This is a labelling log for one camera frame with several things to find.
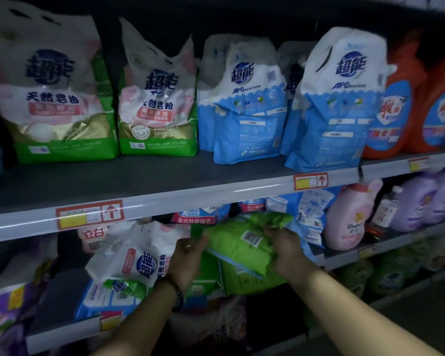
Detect person's right hand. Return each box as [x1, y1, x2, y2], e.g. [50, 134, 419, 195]
[263, 227, 320, 283]

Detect person's left hand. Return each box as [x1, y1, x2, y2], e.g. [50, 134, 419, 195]
[166, 234, 210, 293]

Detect green detergent bag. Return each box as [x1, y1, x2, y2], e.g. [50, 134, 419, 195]
[190, 212, 294, 297]

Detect person's right forearm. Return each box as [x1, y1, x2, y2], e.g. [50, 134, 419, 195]
[298, 268, 445, 356]

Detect person's left forearm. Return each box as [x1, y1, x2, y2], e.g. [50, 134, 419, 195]
[99, 280, 179, 356]

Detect red blue detergent pack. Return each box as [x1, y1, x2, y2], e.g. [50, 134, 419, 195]
[170, 204, 231, 225]

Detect blue white refill pouch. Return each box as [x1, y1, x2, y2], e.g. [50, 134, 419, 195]
[266, 187, 342, 257]

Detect black wristband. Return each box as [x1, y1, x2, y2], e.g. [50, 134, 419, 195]
[162, 274, 185, 313]

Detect grey metal shelf board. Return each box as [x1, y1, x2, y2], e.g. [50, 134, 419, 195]
[0, 147, 445, 245]

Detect red yellow price tag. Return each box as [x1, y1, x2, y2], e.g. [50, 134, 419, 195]
[99, 311, 126, 333]
[56, 200, 125, 231]
[408, 156, 430, 173]
[293, 172, 329, 192]

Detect white pink lying detergent bag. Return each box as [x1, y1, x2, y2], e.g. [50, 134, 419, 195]
[85, 220, 192, 294]

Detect pink softener bottle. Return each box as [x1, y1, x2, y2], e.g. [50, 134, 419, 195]
[324, 179, 384, 252]

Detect green detergent bottle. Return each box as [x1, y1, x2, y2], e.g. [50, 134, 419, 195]
[337, 259, 374, 298]
[369, 247, 424, 296]

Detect grey lower shelf board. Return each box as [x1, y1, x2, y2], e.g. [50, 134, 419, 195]
[25, 218, 445, 356]

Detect clear bottle with white cap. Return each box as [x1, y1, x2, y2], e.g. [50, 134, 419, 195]
[366, 185, 403, 238]

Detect blue white flat pack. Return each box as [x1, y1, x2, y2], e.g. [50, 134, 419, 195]
[73, 279, 146, 324]

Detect blue white detergent pouch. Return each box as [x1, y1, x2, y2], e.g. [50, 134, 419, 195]
[277, 41, 316, 157]
[212, 38, 289, 166]
[196, 33, 238, 152]
[284, 26, 398, 173]

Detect small white pink detergent bag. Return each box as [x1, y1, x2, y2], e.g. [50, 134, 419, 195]
[117, 16, 199, 157]

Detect orange detergent bottle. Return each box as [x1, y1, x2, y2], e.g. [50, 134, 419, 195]
[361, 31, 428, 160]
[403, 48, 445, 154]

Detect purple printed pack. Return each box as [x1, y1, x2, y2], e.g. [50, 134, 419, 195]
[0, 235, 58, 356]

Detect large white pink detergent bag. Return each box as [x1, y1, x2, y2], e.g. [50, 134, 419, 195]
[0, 0, 120, 164]

